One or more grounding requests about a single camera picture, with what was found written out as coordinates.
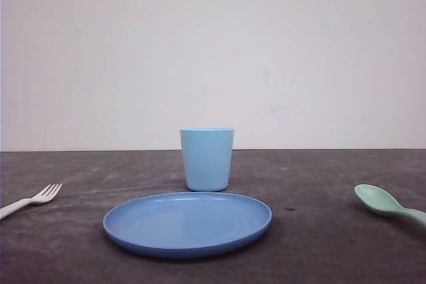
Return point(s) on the light blue plastic cup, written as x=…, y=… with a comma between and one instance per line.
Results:
x=207, y=156

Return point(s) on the blue plastic plate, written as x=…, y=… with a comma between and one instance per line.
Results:
x=187, y=225

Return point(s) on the white plastic fork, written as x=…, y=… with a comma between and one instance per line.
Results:
x=44, y=196

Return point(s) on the mint green plastic spoon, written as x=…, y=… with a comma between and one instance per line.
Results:
x=383, y=203

